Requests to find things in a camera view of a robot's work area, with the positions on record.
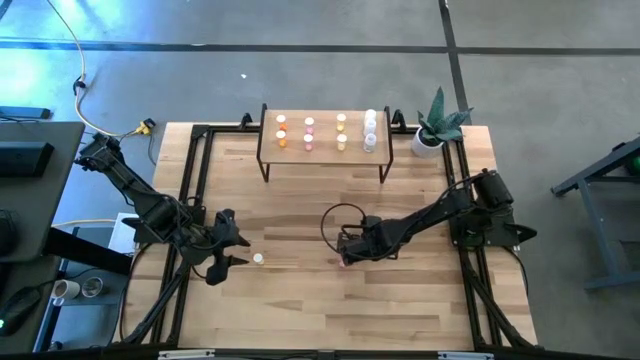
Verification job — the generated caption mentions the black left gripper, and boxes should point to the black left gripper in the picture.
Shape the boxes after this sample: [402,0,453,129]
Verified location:
[205,208,251,286]

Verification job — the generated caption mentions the wooden shelf black metal legs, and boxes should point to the wooden shelf black metal legs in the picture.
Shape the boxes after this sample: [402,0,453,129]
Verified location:
[256,103,395,185]

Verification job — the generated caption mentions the green plant in white pot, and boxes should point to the green plant in white pot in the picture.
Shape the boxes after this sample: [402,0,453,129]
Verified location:
[410,86,474,160]

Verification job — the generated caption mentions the white box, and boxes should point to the white box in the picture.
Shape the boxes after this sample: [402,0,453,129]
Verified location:
[107,212,141,256]

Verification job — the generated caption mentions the grey metal cup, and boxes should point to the grey metal cup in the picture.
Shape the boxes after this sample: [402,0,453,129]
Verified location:
[81,276,105,299]

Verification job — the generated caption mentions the black diagonal beam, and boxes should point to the black diagonal beam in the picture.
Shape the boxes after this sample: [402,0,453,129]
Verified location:
[43,225,135,277]

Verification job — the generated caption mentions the dark grey desk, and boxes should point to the dark grey desk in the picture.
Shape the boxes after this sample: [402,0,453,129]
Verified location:
[0,119,86,264]

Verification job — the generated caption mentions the black computer mouse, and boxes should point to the black computer mouse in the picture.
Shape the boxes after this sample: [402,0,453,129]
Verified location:
[0,287,42,337]

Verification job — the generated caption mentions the black rectangular device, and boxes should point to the black rectangular device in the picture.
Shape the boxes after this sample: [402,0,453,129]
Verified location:
[0,141,55,179]

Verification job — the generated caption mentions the blue-grey metal stand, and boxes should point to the blue-grey metal stand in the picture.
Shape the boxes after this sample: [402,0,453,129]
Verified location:
[550,135,640,294]

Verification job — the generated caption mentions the black flat bar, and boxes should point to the black flat bar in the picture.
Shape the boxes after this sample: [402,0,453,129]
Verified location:
[0,105,53,120]

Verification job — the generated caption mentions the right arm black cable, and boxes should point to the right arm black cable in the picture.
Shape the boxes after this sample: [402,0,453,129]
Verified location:
[320,202,370,257]

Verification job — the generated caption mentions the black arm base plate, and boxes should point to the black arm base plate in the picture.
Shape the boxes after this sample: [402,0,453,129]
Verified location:
[122,205,207,246]
[447,202,539,250]

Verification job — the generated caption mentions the white bracket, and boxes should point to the white bracket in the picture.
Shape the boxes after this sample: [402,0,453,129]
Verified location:
[437,351,495,360]
[158,349,216,360]

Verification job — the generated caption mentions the black aluminium rig frame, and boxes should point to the black aluminium rig frame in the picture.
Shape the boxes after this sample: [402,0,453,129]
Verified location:
[112,110,540,360]

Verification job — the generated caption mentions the yellow power cable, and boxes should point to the yellow power cable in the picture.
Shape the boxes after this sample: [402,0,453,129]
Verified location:
[45,0,146,139]

